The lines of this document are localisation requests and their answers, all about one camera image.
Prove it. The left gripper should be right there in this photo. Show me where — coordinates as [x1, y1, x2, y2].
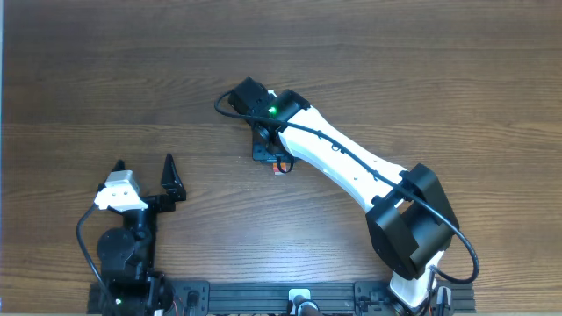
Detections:
[97, 153, 188, 214]

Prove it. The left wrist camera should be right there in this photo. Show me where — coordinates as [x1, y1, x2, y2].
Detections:
[93, 169, 149, 213]

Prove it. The black cable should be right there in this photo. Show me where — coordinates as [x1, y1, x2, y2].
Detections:
[213, 90, 480, 309]
[76, 204, 117, 316]

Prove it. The mounting rail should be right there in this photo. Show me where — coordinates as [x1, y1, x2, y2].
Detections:
[87, 280, 478, 316]

